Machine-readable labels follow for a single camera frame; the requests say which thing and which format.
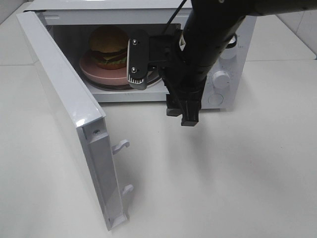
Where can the upper white microwave knob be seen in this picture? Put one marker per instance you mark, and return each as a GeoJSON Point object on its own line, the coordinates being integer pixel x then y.
{"type": "Point", "coordinates": [231, 50]}

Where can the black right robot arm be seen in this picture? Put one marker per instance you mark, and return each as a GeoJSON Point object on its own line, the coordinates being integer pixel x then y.
{"type": "Point", "coordinates": [207, 32]}

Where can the burger with lettuce and cheese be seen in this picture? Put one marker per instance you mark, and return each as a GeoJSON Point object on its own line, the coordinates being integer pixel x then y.
{"type": "Point", "coordinates": [108, 47]}

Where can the glass microwave turntable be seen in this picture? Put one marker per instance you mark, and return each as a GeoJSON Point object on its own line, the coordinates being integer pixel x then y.
{"type": "Point", "coordinates": [153, 77]}

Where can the pink round plate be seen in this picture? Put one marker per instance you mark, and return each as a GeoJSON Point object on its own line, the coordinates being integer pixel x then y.
{"type": "Point", "coordinates": [113, 77]}

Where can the round white door button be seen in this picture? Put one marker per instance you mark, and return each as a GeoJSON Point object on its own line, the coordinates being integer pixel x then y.
{"type": "Point", "coordinates": [215, 99]}

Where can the white microwave knob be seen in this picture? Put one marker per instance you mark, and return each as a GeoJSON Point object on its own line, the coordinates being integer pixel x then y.
{"type": "Point", "coordinates": [231, 50]}
{"type": "Point", "coordinates": [221, 79]}

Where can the white microwave door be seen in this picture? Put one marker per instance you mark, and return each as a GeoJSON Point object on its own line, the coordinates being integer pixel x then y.
{"type": "Point", "coordinates": [80, 118]}

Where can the white microwave oven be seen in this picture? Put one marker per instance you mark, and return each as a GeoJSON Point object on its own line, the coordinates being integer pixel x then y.
{"type": "Point", "coordinates": [70, 23]}

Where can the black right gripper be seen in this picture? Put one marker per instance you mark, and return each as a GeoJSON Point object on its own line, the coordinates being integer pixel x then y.
{"type": "Point", "coordinates": [185, 84]}

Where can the lower white microwave knob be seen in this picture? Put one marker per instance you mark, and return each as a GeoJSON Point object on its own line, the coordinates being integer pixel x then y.
{"type": "Point", "coordinates": [221, 79]}

